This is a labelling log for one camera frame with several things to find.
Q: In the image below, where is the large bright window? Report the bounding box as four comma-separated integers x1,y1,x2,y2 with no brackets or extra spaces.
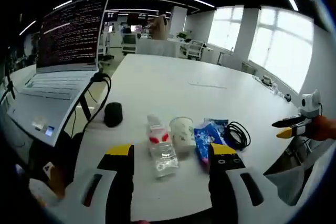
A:
248,7,314,93

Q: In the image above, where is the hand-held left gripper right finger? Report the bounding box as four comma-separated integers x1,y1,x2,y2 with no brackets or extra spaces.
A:
208,142,289,224

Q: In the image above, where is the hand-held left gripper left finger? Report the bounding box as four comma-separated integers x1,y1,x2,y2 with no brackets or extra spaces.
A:
51,144,134,224

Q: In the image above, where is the narrow bright window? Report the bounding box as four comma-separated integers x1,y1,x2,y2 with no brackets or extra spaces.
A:
208,6,245,53

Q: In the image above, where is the white table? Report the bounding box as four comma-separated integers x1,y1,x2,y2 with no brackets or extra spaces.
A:
76,53,302,222

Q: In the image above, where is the clear plastic water bottle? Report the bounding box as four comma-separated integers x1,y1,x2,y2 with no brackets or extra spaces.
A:
145,113,180,180

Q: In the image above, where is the black round object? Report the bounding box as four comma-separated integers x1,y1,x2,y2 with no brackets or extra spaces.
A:
104,102,123,128

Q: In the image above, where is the silver laptop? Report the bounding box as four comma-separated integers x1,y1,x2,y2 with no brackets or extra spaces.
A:
7,0,111,148

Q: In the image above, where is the grey chair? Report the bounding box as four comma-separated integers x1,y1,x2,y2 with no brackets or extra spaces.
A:
264,142,336,206

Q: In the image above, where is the white office chair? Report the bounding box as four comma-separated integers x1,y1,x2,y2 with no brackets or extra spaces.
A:
121,33,139,55
186,39,207,59

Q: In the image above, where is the black laptop cable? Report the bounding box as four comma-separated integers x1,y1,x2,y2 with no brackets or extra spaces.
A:
83,71,112,130

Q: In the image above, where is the white paper cup leaf print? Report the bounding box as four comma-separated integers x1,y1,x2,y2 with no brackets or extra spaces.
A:
169,116,195,157

